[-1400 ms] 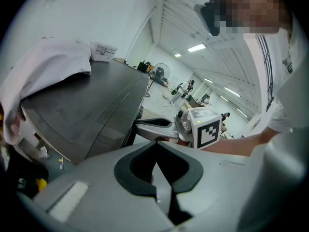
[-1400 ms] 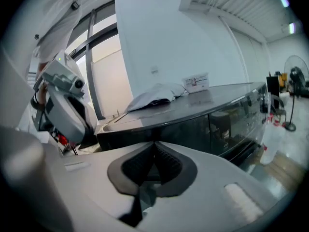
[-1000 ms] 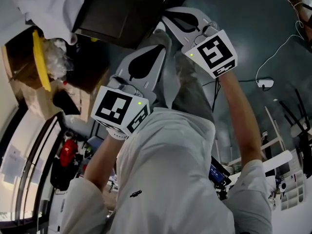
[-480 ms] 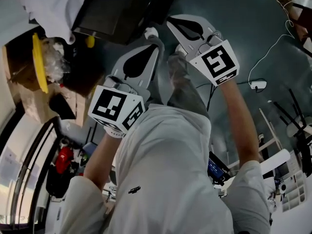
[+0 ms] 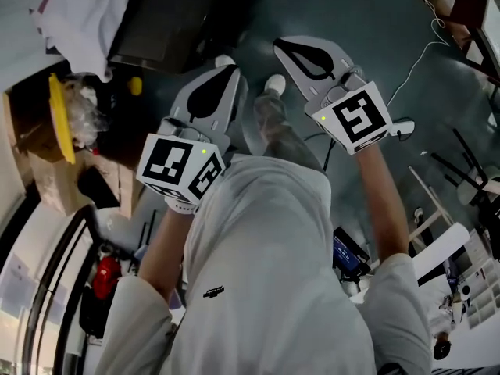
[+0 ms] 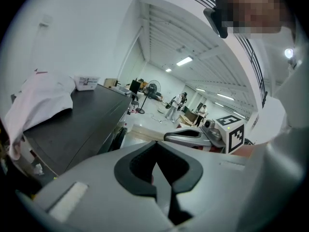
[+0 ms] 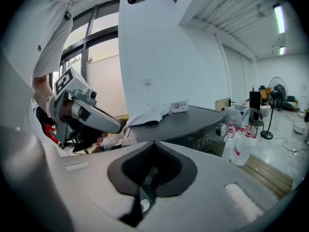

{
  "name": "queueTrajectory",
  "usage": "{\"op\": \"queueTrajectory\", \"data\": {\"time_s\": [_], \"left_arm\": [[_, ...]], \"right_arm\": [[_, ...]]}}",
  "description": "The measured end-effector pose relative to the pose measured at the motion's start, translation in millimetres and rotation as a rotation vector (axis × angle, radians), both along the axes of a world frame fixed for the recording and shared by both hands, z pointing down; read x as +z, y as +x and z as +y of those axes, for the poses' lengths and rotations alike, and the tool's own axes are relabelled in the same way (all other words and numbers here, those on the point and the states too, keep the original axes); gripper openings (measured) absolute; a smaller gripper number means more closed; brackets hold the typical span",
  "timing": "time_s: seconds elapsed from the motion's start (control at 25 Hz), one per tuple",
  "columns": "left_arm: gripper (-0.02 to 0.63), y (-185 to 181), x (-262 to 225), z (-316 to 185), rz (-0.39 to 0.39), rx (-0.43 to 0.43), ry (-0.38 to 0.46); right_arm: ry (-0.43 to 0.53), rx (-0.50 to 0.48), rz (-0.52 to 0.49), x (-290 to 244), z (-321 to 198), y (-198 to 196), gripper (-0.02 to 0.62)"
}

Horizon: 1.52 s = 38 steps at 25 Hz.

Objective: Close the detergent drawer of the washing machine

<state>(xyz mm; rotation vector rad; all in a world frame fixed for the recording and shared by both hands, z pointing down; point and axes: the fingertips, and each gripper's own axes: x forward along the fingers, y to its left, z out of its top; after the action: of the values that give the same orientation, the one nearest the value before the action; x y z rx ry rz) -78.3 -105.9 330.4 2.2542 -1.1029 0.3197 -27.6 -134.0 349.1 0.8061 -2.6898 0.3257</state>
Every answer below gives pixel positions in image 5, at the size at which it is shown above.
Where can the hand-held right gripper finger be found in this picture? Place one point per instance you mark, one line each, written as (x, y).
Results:
(340, 55)
(304, 88)

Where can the white shelf unit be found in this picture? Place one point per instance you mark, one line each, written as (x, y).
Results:
(484, 283)

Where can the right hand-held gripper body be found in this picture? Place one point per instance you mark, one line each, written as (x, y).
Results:
(359, 119)

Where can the person's left white shoe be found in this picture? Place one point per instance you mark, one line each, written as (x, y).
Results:
(224, 60)

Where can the person's grey trousers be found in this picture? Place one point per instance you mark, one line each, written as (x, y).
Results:
(285, 135)

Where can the white power strip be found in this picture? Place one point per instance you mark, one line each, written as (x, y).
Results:
(404, 127)

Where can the light wooden frame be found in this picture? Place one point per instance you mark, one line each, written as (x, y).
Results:
(433, 205)

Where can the black-legged chair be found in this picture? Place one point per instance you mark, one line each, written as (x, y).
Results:
(472, 170)

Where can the person's white shirt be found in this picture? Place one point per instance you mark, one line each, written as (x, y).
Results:
(265, 279)

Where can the black metal window frame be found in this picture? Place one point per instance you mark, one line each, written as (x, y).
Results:
(43, 287)

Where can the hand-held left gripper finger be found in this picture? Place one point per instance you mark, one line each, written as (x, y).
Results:
(183, 100)
(230, 108)

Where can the red canister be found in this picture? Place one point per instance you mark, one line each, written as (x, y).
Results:
(106, 277)

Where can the person's right forearm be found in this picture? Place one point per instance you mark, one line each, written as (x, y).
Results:
(384, 209)

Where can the yellow flat plastic board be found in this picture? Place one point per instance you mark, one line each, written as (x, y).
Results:
(62, 123)

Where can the white cloth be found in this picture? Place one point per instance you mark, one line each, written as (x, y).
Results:
(86, 18)

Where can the person's white shoe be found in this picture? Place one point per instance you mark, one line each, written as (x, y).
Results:
(275, 83)
(224, 60)

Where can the white paper roll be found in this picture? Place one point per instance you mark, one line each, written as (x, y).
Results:
(445, 252)

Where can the brown wooden table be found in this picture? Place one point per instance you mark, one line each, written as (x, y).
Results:
(461, 10)

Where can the clear plastic bag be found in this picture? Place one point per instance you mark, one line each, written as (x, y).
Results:
(86, 111)

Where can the brown cardboard box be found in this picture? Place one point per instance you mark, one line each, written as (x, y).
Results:
(51, 178)

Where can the white wristband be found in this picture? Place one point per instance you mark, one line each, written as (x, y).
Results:
(180, 206)

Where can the small yellow round object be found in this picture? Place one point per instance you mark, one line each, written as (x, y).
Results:
(135, 85)

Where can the person's right white shoe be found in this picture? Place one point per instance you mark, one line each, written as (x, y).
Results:
(275, 83)

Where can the person's left forearm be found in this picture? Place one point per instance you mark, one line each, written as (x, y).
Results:
(164, 252)

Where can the black monitor with blue screen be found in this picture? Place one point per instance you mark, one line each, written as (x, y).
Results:
(349, 252)

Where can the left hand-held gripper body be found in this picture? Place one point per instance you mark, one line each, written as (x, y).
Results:
(168, 162)

